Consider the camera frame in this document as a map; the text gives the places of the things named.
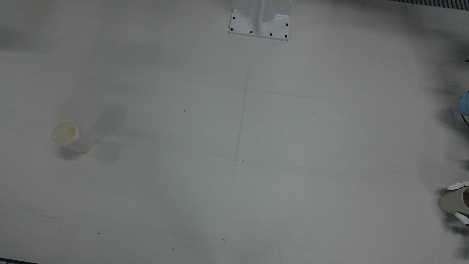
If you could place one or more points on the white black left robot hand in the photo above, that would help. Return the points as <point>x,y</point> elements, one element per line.
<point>460,185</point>

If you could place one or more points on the beige cup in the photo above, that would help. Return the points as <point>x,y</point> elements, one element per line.
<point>452,201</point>

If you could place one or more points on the white paper cup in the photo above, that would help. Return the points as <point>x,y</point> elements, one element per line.
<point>78,141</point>

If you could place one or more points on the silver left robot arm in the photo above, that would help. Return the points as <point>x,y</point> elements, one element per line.
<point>463,104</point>

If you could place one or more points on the grey ribbed panel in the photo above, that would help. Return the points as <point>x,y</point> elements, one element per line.
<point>432,3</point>

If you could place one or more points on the white mounting pedestal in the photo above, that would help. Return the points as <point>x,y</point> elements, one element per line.
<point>256,18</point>

